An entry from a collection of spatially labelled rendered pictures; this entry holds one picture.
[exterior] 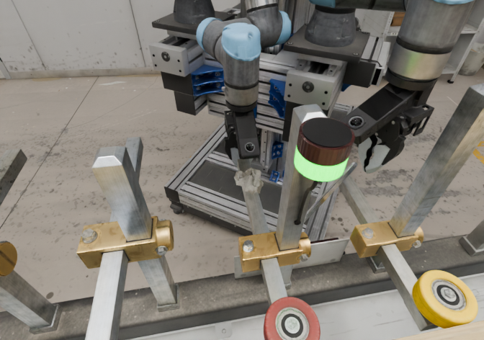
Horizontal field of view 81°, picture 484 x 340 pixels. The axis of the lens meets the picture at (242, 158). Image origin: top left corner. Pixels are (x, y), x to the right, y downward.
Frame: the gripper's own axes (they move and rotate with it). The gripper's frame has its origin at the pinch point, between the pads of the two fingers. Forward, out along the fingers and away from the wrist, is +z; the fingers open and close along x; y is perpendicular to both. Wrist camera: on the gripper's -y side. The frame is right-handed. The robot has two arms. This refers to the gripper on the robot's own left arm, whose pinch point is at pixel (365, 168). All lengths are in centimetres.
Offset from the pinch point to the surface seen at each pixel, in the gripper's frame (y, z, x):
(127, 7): 9, 31, 274
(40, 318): -66, 19, 14
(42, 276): -95, 95, 81
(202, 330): -39, 34, 1
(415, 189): 2.5, -1.0, -8.9
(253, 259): -27.0, 9.0, -1.3
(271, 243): -22.3, 8.6, -0.3
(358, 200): 2.9, 12.0, 0.3
